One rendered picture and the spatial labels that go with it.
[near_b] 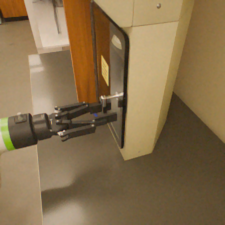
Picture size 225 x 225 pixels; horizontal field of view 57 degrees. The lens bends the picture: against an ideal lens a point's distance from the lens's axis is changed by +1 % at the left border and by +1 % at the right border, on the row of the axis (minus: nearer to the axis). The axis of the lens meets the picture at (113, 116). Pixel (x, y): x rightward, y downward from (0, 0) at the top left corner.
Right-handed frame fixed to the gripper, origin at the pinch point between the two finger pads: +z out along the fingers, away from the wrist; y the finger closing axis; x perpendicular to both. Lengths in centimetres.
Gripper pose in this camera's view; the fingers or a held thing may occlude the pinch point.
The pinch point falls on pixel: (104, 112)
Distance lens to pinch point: 63.3
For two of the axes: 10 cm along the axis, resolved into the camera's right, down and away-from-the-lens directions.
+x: 0.0, 7.4, 6.7
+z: 9.5, -2.2, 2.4
